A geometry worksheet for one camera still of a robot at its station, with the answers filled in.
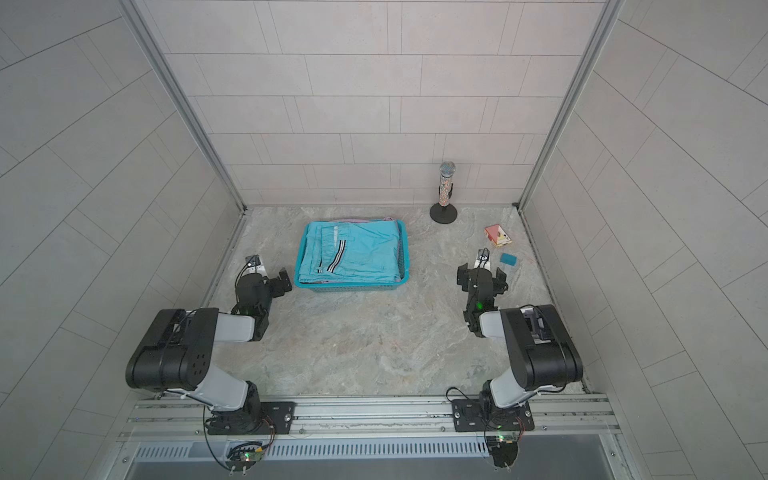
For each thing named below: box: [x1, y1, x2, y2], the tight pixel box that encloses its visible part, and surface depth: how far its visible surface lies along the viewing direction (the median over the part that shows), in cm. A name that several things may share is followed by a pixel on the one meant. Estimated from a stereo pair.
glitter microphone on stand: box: [430, 161, 458, 225], surface depth 104 cm
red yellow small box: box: [484, 224, 513, 247], surface depth 108 cm
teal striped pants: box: [299, 220, 401, 283], surface depth 93 cm
